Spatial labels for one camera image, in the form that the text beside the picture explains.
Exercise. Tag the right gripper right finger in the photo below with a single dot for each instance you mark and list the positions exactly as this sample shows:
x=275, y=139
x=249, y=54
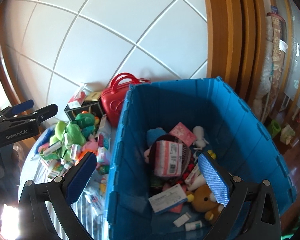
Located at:
x=219, y=186

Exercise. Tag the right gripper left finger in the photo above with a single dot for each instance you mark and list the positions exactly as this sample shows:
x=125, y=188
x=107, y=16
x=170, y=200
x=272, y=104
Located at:
x=78, y=176

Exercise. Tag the white cardboard tube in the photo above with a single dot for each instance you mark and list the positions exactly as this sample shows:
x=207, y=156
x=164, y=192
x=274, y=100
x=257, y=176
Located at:
x=198, y=182

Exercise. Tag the pink white long medicine box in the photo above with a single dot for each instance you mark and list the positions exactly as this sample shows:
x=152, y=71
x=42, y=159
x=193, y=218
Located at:
x=193, y=175

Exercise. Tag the blue white paracetamol box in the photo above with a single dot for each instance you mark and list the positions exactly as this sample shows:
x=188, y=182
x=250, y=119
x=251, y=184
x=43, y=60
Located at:
x=168, y=199

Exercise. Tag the teal label pill bottle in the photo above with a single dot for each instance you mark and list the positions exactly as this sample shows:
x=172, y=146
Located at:
x=193, y=225

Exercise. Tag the small white medicine box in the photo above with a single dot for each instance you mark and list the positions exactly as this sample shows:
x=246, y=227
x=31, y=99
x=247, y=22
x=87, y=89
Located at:
x=182, y=219

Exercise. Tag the brown teddy bear plush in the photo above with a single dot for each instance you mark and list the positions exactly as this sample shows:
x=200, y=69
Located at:
x=204, y=201

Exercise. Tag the pink white tissue pack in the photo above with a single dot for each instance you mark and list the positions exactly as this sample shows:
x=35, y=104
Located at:
x=75, y=151

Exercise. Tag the green rectangular box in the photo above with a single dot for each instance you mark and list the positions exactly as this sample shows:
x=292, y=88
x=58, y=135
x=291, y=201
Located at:
x=51, y=153

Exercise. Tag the long white barcode box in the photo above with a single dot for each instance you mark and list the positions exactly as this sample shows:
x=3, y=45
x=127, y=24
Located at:
x=52, y=147

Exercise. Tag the white plush figure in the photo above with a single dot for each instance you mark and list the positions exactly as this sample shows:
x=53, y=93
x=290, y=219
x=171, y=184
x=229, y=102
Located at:
x=200, y=142

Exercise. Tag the green plush frog toy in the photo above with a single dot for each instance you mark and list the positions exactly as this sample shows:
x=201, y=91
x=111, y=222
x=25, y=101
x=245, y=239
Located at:
x=76, y=132

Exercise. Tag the blue plastic crate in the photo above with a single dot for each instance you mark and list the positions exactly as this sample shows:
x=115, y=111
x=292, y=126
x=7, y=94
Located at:
x=261, y=189

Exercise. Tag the pink packet in crate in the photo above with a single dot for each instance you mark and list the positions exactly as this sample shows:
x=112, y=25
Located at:
x=183, y=133

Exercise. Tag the black gift box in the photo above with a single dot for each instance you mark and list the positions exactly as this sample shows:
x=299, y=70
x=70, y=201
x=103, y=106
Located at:
x=95, y=107

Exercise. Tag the green yoga mat roll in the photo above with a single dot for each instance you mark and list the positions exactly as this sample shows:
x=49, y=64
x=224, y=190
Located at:
x=274, y=128

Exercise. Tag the red mini suitcase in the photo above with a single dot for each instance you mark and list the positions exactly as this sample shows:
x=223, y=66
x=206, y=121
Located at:
x=114, y=95

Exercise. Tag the rolled carpet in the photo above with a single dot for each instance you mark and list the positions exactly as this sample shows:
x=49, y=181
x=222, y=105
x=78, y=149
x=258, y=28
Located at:
x=272, y=70

